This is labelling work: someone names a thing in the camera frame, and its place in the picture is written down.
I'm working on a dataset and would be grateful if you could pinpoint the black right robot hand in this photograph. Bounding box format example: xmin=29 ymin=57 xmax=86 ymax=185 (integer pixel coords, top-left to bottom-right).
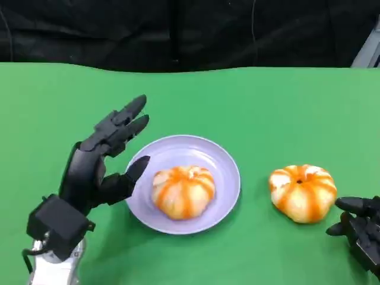
xmin=325 ymin=195 xmax=380 ymax=277

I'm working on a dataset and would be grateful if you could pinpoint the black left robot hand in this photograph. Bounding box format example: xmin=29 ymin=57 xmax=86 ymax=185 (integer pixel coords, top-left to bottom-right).
xmin=58 ymin=94 xmax=151 ymax=216

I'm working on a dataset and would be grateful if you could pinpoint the orange white toy bread roll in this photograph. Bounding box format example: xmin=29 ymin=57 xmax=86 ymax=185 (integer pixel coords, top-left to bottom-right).
xmin=152 ymin=165 xmax=216 ymax=220
xmin=268 ymin=164 xmax=338 ymax=224

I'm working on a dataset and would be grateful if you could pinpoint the lilac plate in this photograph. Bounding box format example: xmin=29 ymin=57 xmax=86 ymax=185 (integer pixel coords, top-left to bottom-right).
xmin=124 ymin=135 xmax=242 ymax=235

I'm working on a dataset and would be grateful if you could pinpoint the green table cloth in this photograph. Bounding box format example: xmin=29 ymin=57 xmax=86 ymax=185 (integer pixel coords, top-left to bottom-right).
xmin=0 ymin=61 xmax=380 ymax=285

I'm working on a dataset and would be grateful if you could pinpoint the black drape cloth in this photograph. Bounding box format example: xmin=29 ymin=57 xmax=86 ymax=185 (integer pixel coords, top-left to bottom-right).
xmin=0 ymin=0 xmax=380 ymax=74

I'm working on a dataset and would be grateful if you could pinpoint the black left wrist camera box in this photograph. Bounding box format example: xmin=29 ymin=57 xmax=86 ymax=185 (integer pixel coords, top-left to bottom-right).
xmin=26 ymin=194 xmax=96 ymax=262

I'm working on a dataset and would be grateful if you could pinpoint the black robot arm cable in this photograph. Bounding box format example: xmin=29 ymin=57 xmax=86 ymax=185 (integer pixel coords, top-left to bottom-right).
xmin=21 ymin=248 xmax=45 ymax=276

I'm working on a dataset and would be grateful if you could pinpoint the grey metal frame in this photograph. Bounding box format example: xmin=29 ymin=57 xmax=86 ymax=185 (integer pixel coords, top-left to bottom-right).
xmin=351 ymin=22 xmax=380 ymax=69

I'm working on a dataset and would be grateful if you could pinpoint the thin grey cable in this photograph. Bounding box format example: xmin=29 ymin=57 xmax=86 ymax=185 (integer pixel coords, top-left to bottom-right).
xmin=251 ymin=0 xmax=258 ymax=60

